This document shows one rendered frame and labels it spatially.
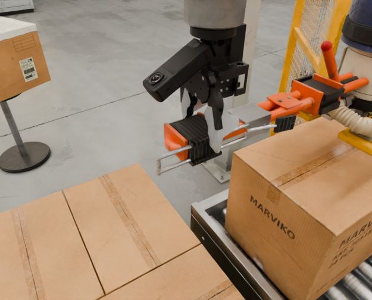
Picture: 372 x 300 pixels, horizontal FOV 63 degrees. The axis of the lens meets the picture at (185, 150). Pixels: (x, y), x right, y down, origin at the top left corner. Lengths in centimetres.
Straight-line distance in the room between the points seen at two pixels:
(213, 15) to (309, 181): 65
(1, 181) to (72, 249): 147
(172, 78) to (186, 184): 185
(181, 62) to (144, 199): 102
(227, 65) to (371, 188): 65
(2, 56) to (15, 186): 93
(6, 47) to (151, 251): 162
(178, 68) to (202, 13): 8
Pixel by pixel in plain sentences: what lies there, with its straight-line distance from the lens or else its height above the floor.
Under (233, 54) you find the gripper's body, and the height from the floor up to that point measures 139.
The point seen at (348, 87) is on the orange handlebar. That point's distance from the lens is 85.
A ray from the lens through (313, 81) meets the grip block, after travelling 82.
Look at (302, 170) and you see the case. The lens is 101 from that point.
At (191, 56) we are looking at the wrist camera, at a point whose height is 140.
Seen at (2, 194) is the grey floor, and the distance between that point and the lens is 256.
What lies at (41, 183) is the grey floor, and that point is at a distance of 253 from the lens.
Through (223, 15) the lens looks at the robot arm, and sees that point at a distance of 45.
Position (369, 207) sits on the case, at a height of 95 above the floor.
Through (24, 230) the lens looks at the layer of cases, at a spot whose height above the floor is 54.
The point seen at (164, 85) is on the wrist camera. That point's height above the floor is 137.
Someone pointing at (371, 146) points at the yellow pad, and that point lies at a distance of 87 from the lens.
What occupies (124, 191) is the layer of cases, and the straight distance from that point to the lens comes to 147.
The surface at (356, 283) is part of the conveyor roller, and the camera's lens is 131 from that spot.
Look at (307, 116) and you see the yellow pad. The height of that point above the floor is 112.
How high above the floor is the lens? 156
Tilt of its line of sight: 37 degrees down
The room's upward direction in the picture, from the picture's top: straight up
